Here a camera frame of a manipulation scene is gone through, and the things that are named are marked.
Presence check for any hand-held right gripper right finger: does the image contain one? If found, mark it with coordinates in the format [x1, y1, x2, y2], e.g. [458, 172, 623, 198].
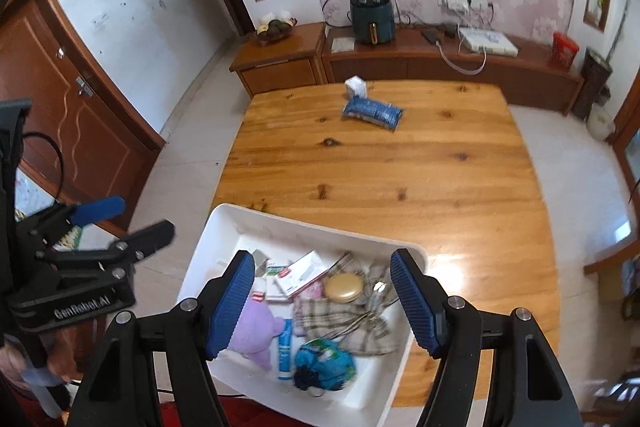
[389, 248, 583, 427]

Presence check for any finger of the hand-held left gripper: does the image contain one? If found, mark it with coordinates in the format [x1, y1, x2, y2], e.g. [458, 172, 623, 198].
[17, 196, 127, 253]
[35, 220, 177, 268]

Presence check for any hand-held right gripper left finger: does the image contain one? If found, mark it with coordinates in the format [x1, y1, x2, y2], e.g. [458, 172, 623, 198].
[67, 249, 257, 427]

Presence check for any purple plush toy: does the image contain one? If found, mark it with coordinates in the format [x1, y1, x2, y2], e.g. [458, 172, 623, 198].
[230, 289, 286, 370]

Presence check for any white plastic tray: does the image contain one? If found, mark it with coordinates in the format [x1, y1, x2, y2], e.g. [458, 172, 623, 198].
[176, 203, 428, 427]

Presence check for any plaid doll jacket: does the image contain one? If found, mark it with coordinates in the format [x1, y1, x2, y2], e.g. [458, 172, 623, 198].
[292, 252, 401, 358]

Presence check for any long white red medicine box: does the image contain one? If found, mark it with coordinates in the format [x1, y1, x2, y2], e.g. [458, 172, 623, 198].
[275, 251, 333, 298]

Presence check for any pink patterned packet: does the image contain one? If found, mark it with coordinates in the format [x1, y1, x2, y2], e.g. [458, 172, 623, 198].
[295, 281, 323, 303]

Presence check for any person's left hand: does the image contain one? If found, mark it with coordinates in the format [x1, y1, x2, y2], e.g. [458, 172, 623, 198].
[0, 324, 83, 400]

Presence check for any green white medicine box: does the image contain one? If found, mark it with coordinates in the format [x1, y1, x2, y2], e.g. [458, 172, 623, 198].
[262, 259, 291, 278]

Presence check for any blue white tube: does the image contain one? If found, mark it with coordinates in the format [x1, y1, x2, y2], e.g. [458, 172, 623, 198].
[276, 318, 293, 382]

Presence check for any colourful floor poster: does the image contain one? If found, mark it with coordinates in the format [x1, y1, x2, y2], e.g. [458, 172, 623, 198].
[15, 182, 83, 253]

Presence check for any brown wooden door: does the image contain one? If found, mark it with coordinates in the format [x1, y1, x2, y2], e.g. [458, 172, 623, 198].
[0, 0, 166, 238]

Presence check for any person's red clothing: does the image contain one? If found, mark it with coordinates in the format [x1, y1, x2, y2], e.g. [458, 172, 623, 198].
[157, 394, 261, 427]

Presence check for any blue plastic packet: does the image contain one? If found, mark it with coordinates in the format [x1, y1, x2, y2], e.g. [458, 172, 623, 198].
[341, 97, 405, 132]

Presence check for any wooden chair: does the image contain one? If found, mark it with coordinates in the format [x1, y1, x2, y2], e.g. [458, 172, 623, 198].
[582, 227, 640, 308]

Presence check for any wooden side cabinet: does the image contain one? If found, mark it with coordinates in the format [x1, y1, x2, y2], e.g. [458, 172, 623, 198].
[230, 22, 328, 100]

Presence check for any long wooden television cabinet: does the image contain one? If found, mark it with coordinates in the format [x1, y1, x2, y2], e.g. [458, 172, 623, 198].
[321, 22, 585, 115]

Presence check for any fruit bowl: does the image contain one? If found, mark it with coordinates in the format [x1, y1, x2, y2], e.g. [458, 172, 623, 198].
[256, 11, 300, 45]

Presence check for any white waste bin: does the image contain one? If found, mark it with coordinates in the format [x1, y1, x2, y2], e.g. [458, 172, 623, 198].
[587, 107, 615, 138]

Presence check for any flat white media player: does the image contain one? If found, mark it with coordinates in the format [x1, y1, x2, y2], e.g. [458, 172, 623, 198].
[459, 27, 518, 56]

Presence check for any dark green air fryer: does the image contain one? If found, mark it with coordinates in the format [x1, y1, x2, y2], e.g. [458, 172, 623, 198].
[349, 0, 392, 45]

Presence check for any red bucket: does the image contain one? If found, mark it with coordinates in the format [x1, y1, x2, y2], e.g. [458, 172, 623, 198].
[552, 32, 580, 68]

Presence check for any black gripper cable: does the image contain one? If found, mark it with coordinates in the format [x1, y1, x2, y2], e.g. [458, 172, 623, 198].
[22, 133, 66, 202]

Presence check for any white charging cable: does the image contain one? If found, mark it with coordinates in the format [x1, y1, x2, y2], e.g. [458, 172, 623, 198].
[435, 39, 487, 75]

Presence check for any white wall outlet strip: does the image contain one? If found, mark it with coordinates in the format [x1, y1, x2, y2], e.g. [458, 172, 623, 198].
[437, 0, 493, 12]

